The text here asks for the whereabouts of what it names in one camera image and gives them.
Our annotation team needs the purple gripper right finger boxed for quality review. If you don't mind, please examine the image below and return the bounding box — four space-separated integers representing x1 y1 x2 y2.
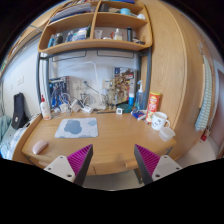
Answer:
134 145 182 185

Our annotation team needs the wooden wall shelf unit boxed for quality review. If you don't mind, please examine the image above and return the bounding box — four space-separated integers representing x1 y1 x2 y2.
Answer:
38 0 153 55

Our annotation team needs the small white cube clock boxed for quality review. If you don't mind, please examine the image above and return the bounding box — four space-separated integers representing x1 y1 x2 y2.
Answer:
116 108 123 115

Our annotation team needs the red and yellow chip can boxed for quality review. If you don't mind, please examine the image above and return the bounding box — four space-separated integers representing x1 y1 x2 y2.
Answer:
146 92 161 123

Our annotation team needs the teal cup on shelf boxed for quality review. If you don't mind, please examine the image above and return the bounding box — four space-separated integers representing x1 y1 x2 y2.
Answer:
120 8 131 16

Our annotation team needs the white bottle on shelf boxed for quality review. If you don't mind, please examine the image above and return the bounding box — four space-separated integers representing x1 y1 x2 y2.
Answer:
114 29 123 40

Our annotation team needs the blue box with figures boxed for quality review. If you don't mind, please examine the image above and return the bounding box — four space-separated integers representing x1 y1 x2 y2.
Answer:
49 76 69 109

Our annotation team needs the dark bottle on shelf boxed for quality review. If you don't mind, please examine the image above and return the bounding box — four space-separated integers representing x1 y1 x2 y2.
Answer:
126 27 133 42

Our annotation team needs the wooden desk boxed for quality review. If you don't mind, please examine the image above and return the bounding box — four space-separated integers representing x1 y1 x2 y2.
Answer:
12 113 176 175

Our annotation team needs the striped hanging towel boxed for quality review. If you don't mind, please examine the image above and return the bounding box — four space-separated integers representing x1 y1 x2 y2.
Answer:
195 57 212 131

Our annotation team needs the white power strip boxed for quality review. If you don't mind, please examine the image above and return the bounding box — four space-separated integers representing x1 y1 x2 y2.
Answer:
81 106 93 114

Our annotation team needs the blue packet on desk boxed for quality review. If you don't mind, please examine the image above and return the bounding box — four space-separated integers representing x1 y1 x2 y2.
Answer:
131 110 146 121

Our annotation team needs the tall wooden wardrobe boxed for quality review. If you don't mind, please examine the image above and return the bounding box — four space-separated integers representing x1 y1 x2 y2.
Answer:
142 0 212 159

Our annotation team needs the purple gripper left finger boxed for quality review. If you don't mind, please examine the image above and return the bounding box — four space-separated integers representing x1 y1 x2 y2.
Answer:
44 144 93 186

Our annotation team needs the colourful poster box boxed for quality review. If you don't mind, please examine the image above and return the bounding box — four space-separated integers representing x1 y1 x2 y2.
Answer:
113 67 136 104

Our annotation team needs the black bag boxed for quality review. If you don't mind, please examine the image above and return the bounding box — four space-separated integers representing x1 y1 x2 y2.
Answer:
12 93 28 130

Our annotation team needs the grey cloud-pattern mouse pad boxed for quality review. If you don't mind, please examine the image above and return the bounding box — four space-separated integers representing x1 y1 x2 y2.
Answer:
55 118 98 138

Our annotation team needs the blue spray bottle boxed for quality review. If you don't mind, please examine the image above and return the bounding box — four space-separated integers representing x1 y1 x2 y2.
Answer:
135 80 145 110

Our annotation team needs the clear plastic container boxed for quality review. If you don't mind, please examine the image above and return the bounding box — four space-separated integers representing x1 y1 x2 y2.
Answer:
159 127 175 141

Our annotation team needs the white mug with face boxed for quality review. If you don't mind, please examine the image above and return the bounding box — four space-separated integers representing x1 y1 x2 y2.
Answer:
151 112 170 130

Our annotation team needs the white bottle with red cap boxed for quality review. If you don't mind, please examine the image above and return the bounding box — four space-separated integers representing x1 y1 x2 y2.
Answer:
40 96 51 120

